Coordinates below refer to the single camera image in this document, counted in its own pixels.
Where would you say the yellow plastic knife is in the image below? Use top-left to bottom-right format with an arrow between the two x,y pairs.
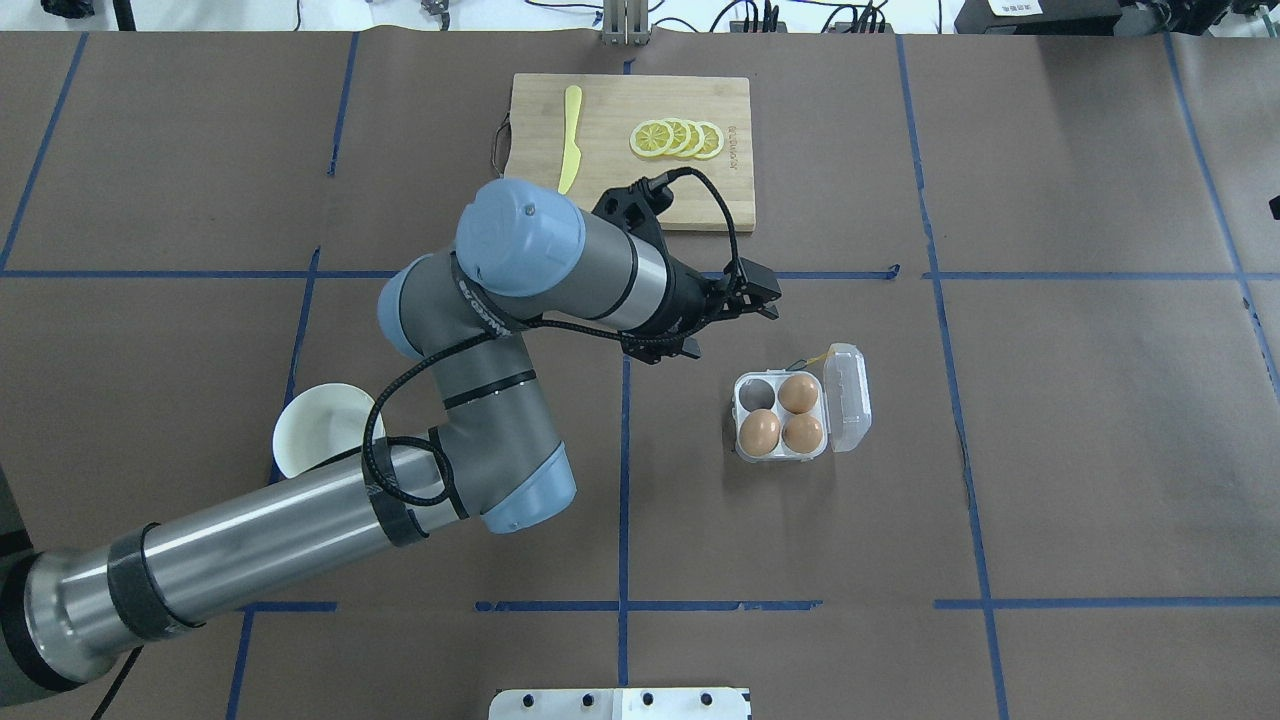
557,85 -> 582,195

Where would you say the brown egg lower slot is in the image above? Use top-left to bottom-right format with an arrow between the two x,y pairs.
782,413 -> 826,455

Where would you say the aluminium frame post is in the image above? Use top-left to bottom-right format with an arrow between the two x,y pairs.
600,0 -> 652,46

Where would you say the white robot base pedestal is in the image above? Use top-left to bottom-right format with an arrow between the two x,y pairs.
488,687 -> 753,719

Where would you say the brown egg from bowl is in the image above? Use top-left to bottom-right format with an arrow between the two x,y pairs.
739,409 -> 781,457

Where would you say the clear plastic egg box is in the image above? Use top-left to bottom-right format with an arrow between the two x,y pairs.
730,343 -> 873,462

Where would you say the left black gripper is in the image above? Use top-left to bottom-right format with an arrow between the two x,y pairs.
621,258 -> 782,363

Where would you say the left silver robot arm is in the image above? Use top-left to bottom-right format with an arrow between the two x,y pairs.
3,167 -> 781,706

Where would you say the white ceramic bowl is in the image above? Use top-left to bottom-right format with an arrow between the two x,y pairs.
271,383 -> 374,478

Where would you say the lemon slice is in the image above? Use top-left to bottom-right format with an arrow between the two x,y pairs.
628,120 -> 677,158
675,120 -> 701,158
691,120 -> 724,160
660,118 -> 692,156

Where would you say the bamboo cutting board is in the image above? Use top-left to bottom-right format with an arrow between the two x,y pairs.
506,73 -> 756,232

